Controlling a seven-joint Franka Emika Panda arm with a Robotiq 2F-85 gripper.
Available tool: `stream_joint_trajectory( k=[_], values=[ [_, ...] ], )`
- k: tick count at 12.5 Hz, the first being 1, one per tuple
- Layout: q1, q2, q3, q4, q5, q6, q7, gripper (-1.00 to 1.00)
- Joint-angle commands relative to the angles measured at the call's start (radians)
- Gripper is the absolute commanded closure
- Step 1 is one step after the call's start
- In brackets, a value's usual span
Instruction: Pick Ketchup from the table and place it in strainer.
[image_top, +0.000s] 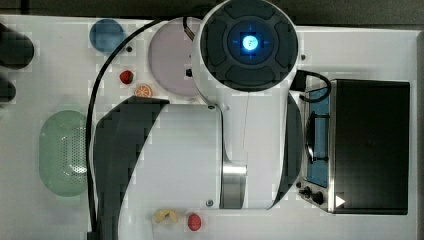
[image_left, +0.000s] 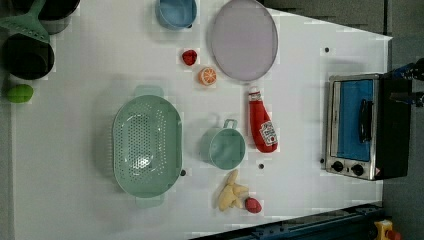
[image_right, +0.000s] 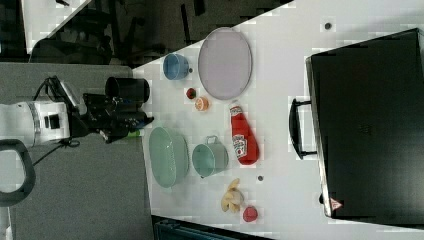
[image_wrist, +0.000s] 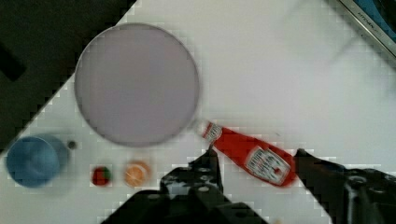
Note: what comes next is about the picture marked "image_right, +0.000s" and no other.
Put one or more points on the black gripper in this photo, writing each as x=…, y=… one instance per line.
x=113, y=118

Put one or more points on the red ketchup bottle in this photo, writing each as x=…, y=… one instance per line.
x=244, y=141

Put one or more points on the green oval strainer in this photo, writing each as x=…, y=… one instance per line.
x=169, y=156

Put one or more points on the green lime toy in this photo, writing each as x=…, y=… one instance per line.
x=134, y=134

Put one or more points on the black cylinder container upper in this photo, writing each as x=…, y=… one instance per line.
x=128, y=88

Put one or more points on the red strawberry toy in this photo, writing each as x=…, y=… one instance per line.
x=191, y=93

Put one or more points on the orange slice toy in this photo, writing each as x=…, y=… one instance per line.
x=202, y=104

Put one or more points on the blue bowl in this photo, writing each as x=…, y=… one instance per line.
x=175, y=66

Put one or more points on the grey round plate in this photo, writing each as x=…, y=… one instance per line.
x=225, y=63

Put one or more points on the black toaster oven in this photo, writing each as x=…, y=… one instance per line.
x=367, y=103

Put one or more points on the green cup with handle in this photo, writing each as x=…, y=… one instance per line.
x=210, y=158

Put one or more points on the blue metal frame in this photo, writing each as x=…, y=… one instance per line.
x=170, y=229

